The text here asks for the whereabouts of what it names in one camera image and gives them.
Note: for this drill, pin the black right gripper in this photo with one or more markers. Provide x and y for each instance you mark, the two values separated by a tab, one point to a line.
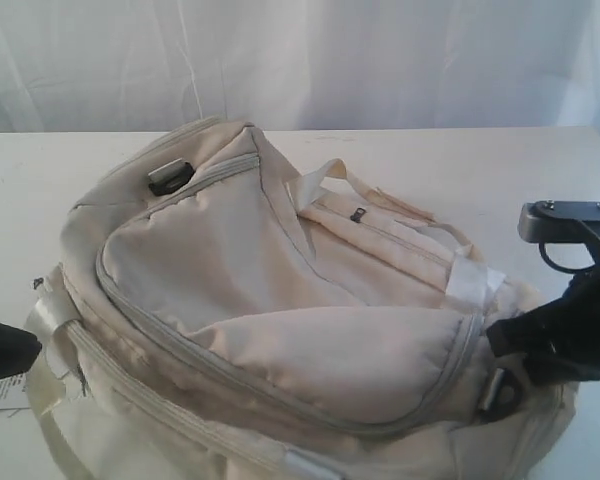
568	328

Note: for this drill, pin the beige duffel bag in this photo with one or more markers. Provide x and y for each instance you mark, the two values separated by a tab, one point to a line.
229	317

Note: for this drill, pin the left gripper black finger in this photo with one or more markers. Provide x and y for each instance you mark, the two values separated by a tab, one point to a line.
18	351

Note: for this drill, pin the white backdrop curtain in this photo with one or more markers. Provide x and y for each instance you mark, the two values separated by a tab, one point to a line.
285	65

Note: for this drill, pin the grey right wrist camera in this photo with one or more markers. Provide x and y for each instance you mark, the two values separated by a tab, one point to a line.
558	222

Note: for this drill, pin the white paper tag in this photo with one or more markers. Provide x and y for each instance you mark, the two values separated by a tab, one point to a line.
13	394

